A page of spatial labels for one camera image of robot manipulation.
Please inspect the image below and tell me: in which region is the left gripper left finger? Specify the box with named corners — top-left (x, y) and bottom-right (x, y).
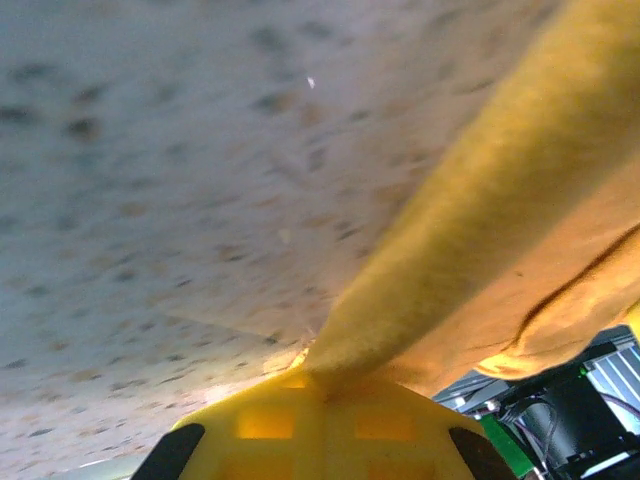
top-left (130, 371), bottom-right (327, 480)

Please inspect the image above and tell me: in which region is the aluminium mounting rail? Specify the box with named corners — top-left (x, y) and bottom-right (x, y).
top-left (582, 343), bottom-right (640, 402)

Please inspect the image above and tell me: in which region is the orange t-shirt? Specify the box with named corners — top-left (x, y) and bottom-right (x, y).
top-left (304, 0), bottom-right (640, 401)

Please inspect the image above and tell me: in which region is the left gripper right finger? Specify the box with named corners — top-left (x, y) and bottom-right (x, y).
top-left (324, 371), bottom-right (519, 480)

